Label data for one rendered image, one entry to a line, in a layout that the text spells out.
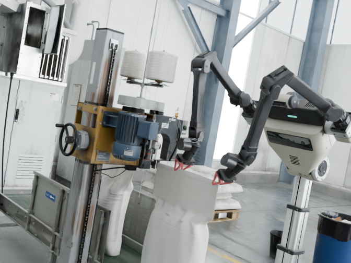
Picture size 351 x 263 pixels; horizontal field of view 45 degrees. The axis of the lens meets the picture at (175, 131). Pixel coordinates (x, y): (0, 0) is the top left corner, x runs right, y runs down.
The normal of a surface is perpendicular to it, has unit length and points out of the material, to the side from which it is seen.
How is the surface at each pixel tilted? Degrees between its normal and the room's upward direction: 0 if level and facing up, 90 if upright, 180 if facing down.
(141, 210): 90
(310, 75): 90
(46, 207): 90
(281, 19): 90
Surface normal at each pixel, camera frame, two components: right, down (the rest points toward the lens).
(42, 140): 0.68, 0.14
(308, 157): -0.69, 0.56
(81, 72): -0.73, -0.09
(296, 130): -0.36, -0.82
